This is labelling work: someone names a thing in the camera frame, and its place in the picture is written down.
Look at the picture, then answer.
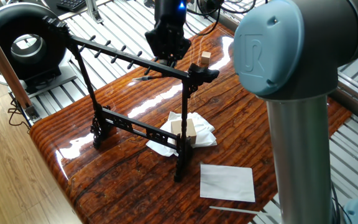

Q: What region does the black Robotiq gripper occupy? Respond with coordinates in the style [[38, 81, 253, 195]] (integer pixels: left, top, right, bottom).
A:
[[144, 0, 193, 65]]

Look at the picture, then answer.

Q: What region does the brown calligraphy brush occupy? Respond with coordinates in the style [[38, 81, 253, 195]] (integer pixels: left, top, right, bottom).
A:
[[132, 73, 165, 83]]

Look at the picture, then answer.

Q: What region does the small wooden cube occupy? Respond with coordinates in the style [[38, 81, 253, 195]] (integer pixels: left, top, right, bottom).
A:
[[200, 51, 213, 65]]

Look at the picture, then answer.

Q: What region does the large light wooden block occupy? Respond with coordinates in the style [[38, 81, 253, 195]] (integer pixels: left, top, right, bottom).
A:
[[170, 118, 198, 145]]

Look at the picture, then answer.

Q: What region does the crumpled white tissue pile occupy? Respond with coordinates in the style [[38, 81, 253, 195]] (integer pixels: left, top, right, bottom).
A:
[[145, 111, 218, 158]]

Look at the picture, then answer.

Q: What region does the black keyboard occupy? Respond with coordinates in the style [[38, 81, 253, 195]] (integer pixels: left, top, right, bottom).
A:
[[56, 0, 88, 13]]

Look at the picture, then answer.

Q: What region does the flat white paper sheet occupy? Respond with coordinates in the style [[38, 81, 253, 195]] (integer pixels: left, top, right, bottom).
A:
[[200, 164, 256, 203]]

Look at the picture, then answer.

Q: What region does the black round fan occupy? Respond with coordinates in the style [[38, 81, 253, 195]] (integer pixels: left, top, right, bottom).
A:
[[0, 2, 74, 94]]

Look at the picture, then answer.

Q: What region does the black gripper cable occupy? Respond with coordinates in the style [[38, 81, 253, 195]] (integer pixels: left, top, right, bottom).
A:
[[184, 0, 258, 37]]

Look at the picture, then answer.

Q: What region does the brown wooden post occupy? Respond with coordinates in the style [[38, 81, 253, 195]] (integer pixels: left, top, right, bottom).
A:
[[0, 14, 42, 122]]

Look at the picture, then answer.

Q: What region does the thin black floor cable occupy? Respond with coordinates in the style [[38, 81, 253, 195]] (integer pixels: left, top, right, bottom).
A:
[[7, 99, 30, 128]]

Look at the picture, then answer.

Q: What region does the white cable tie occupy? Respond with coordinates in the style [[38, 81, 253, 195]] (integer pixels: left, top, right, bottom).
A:
[[209, 205, 270, 216]]

